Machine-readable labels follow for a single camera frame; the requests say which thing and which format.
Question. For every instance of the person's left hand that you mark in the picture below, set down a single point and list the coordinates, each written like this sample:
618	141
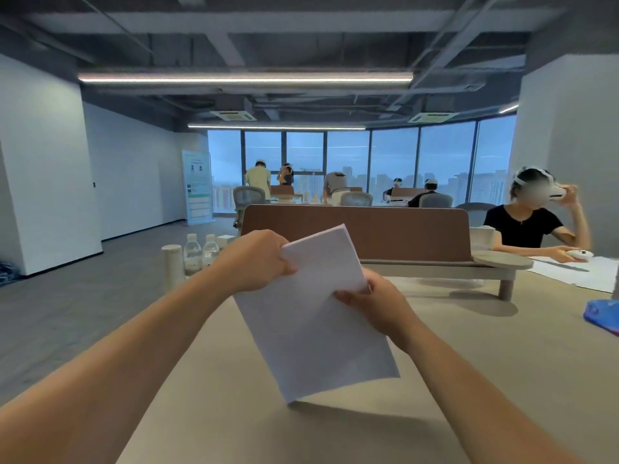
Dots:
244	263

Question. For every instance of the person's right hand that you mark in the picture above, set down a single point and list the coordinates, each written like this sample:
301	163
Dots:
387	309

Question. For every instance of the person's left thumb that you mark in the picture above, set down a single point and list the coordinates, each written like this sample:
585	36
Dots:
286	267

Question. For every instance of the person's right thumb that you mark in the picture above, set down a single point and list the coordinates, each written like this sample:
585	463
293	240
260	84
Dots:
352	298

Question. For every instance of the person's left forearm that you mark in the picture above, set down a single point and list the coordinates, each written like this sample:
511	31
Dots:
116	367

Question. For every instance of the person's right forearm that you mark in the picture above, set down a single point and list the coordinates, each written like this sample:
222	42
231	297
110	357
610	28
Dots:
483	405

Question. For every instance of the small white box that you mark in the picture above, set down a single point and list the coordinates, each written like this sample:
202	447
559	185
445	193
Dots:
225	241

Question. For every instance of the brown desk divider panel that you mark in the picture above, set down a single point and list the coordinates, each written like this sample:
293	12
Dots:
387	234

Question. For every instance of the clear water bottle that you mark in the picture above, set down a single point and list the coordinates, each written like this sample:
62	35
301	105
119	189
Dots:
193	256
210	251

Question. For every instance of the grey office chair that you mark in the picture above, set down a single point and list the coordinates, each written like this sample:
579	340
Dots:
435	201
249	198
356	199

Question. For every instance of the beige desk shelf riser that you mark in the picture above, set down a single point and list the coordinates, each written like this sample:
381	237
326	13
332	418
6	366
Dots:
464	270

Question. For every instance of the standing banner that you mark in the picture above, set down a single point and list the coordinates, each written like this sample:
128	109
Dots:
197	188

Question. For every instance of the long ceiling light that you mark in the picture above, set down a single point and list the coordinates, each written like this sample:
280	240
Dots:
275	126
242	78

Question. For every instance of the white container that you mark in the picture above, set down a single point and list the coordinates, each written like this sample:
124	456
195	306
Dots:
482	238

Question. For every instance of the ceiling air vent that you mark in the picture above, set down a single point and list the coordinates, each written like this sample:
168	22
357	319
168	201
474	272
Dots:
233	115
432	116

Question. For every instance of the large white paper sheet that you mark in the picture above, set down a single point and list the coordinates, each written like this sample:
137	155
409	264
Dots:
575	273

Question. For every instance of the white headset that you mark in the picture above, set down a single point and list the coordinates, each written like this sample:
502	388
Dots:
551	187

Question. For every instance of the white handheld controller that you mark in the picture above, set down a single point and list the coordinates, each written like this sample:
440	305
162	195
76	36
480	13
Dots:
580	255

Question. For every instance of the blue plastic bag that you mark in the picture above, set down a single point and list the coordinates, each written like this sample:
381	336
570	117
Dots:
603	316

